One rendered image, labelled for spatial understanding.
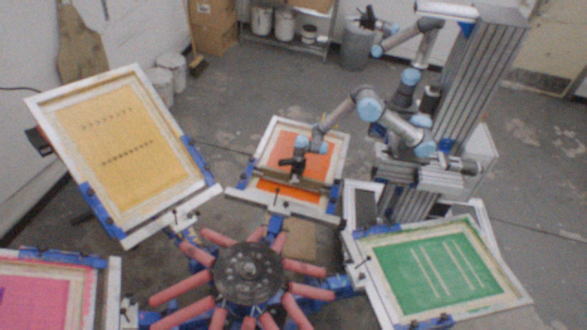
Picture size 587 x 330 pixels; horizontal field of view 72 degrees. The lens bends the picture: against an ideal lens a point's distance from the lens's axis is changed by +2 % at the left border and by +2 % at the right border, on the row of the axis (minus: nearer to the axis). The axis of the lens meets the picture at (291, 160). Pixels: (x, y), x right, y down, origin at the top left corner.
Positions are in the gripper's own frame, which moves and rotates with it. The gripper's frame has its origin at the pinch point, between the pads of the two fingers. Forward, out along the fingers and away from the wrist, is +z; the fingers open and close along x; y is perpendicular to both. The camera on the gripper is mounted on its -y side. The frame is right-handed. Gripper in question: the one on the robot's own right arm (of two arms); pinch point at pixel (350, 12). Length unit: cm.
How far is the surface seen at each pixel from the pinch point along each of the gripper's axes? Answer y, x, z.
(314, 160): 61, -83, -24
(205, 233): 30, -177, -13
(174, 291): 22, -209, -24
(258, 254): 12, -179, -47
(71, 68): 56, -112, 179
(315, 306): 44, -174, -76
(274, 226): 44, -149, -36
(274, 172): 48, -116, -13
